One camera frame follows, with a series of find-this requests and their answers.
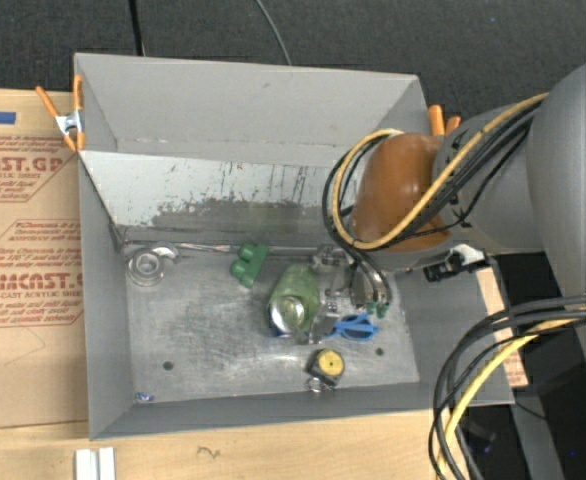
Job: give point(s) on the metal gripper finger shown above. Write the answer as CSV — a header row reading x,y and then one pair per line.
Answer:
x,y
332,309
323,329

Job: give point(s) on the blue sunglasses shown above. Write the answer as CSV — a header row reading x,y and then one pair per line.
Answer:
x,y
355,325

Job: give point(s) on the yellow and black tape measure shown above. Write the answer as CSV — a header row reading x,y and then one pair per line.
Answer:
x,y
329,365

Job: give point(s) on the green drink can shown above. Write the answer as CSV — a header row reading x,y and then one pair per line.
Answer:
x,y
293,293

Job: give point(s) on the green toy block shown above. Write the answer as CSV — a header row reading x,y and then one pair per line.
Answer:
x,y
247,265

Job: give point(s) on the grey metal bin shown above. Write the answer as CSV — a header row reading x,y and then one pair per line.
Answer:
x,y
213,328

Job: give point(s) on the clear glass cup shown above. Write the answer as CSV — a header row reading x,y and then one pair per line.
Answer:
x,y
145,265

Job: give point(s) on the brown cardboard board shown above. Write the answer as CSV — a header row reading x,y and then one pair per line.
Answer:
x,y
28,318

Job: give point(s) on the black cylinder on white bracket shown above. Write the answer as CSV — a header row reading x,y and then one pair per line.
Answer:
x,y
453,264

